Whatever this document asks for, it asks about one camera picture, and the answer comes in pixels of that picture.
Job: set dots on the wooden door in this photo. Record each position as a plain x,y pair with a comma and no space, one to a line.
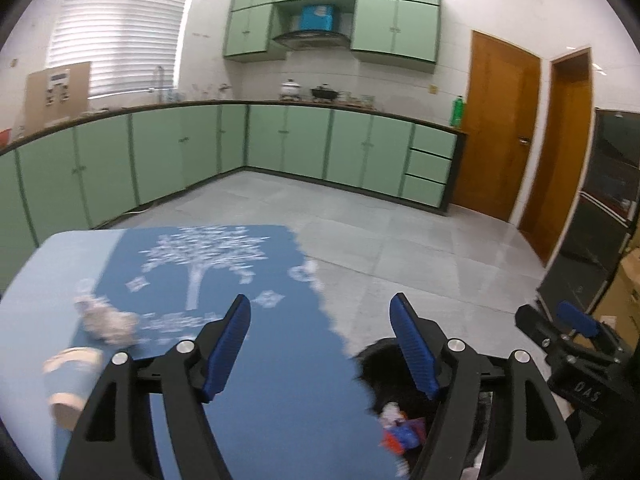
560,160
495,135

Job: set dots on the green plastic bottle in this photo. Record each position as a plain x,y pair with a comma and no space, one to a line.
458,112

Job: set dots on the green lower kitchen cabinets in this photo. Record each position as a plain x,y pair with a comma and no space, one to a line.
300,140

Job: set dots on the white paper tissue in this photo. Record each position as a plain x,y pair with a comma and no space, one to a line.
393,412

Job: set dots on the black wok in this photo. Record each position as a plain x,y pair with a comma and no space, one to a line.
324,93

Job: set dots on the red basin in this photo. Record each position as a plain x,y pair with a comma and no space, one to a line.
5,138

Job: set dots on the white pot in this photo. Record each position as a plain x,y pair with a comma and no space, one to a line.
290,89

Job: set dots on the plain cardboard box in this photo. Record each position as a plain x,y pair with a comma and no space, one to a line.
625,285

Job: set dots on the blue wrapper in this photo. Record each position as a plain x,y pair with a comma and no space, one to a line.
409,432

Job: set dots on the blue box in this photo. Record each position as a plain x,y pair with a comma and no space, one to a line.
317,17

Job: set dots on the blue paper cup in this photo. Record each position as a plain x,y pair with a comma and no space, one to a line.
70,375

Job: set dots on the white window blinds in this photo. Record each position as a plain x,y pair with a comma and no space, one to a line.
120,30

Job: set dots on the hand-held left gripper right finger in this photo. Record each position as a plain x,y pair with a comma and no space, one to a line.
415,350

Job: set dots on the range hood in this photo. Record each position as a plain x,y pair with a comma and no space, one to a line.
310,39

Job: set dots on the cardboard box with white labels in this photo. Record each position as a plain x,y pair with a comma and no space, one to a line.
60,110

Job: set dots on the green upper kitchen cabinets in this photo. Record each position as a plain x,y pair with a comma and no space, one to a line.
395,25

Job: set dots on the red printed wrapper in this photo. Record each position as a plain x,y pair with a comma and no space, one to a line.
389,443

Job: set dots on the blue printed tablecloth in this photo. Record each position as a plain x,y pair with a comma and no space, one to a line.
280,400

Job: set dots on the green kitchen cabinets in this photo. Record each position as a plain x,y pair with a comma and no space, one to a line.
395,25
300,140

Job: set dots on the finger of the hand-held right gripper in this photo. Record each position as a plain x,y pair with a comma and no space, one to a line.
580,319
532,322

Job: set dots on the crumpled grey paper tissue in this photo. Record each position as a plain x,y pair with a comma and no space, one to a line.
107,324

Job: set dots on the black refrigerator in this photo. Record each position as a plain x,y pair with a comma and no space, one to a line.
595,240

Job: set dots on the metal faucet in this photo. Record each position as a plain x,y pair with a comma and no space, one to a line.
158,82

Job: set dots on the row of glass jars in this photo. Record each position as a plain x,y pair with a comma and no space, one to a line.
357,99

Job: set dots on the black trash bin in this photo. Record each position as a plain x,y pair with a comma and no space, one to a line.
380,375

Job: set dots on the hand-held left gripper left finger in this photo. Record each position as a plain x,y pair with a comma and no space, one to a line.
227,350

